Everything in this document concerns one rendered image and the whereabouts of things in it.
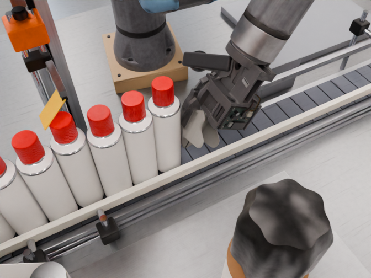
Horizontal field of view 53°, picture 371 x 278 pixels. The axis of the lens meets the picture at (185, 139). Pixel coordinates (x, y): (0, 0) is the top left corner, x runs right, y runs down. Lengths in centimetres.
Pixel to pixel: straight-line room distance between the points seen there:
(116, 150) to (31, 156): 12
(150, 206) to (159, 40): 39
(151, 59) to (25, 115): 32
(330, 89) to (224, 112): 40
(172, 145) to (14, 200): 25
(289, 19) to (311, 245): 32
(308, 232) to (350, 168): 52
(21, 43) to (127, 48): 41
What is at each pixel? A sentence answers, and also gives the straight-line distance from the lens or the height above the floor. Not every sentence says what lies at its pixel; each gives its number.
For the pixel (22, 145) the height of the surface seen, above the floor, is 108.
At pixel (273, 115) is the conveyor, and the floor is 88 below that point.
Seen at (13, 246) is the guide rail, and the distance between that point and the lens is 65.
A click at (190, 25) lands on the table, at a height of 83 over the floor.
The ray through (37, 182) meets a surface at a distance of 56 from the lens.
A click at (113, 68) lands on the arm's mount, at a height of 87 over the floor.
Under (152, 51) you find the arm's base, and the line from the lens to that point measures 88.
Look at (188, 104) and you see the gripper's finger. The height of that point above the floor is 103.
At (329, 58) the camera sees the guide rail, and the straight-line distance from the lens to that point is 85.
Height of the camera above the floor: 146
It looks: 51 degrees down
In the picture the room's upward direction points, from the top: straight up
